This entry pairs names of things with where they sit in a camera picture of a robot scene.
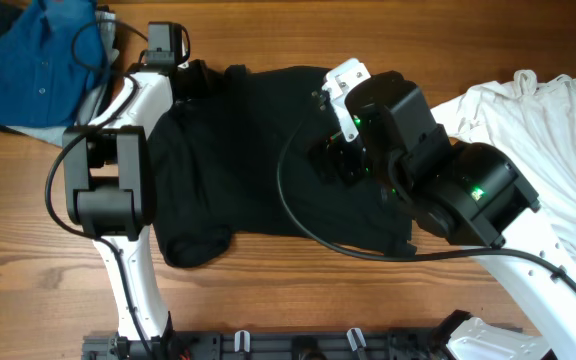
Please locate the black t-shirt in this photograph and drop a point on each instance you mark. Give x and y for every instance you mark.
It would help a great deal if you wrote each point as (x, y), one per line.
(237, 162)

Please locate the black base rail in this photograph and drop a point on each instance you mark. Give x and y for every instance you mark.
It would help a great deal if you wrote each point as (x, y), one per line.
(395, 344)

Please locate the blue button shirt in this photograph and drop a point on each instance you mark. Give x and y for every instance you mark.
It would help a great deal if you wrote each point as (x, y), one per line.
(49, 60)

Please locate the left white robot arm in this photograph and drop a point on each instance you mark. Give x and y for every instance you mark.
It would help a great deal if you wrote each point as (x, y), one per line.
(110, 190)

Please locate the white t-shirt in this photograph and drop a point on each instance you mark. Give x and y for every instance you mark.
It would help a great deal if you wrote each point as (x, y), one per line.
(534, 123)

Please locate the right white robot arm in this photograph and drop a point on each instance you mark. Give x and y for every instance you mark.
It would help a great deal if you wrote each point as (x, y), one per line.
(473, 196)

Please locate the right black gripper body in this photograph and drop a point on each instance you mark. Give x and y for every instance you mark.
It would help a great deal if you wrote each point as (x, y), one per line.
(351, 157)

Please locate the light grey folded garment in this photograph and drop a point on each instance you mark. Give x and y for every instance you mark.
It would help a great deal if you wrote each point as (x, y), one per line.
(93, 104)

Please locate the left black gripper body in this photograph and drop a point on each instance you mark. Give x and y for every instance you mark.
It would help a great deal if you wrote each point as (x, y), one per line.
(197, 80)

